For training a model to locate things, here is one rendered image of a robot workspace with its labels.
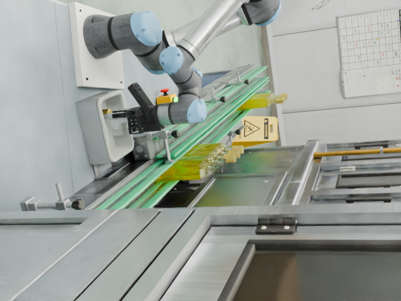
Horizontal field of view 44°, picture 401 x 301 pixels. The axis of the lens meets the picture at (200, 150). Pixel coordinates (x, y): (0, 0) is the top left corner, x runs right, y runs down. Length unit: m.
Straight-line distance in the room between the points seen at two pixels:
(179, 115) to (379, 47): 6.15
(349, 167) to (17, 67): 1.34
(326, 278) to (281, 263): 0.07
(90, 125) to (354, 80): 6.26
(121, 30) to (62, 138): 0.41
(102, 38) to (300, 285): 1.26
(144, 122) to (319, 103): 6.22
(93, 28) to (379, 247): 1.28
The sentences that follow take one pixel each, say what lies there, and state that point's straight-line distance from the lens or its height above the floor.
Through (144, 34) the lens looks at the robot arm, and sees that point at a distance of 1.67.
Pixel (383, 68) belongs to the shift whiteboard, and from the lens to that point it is 7.63.
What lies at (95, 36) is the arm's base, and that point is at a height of 0.82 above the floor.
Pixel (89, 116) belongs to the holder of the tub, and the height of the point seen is 0.79.
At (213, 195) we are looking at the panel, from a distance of 1.91.
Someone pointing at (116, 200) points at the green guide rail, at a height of 0.92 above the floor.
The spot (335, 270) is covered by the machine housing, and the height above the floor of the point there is 1.64.
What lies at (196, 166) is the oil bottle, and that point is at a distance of 1.79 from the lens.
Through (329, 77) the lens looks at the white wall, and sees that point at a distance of 7.69.
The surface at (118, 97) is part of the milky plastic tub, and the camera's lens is 1.80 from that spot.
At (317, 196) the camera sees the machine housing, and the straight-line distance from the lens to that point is 1.85.
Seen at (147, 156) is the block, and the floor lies 0.87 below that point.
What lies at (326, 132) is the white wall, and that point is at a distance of 7.88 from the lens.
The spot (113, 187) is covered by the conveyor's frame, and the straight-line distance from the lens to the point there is 1.62.
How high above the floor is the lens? 1.72
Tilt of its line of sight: 21 degrees down
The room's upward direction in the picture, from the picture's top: 86 degrees clockwise
